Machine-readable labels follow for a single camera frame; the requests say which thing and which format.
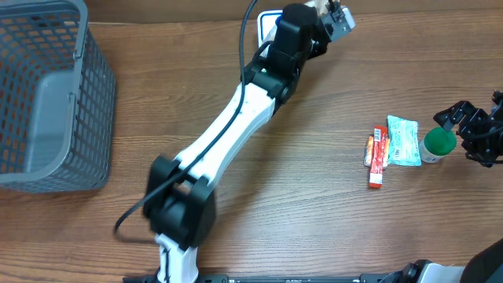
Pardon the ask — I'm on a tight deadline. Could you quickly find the grey plastic mesh basket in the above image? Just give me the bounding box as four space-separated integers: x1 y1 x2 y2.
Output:
1 0 117 193

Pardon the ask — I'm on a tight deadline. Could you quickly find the green lid jar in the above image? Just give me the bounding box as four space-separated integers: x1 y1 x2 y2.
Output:
419 127 457 163

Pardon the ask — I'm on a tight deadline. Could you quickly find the teal snack packet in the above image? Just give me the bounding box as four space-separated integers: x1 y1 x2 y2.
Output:
387 116 421 167

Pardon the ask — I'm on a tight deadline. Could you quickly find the red stick snack packet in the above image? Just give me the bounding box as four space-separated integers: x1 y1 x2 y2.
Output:
369 126 387 189

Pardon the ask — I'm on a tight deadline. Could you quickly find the red white snack packet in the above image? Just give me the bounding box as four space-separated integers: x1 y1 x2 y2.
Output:
304 0 329 16

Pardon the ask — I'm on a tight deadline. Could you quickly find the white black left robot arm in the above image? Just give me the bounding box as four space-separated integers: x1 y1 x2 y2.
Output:
139 1 355 282

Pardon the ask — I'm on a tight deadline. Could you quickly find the orange juice carton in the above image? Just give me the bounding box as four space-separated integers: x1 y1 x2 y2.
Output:
363 136 391 169

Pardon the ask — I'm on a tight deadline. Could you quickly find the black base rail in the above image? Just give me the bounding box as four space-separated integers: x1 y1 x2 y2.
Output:
121 274 394 283

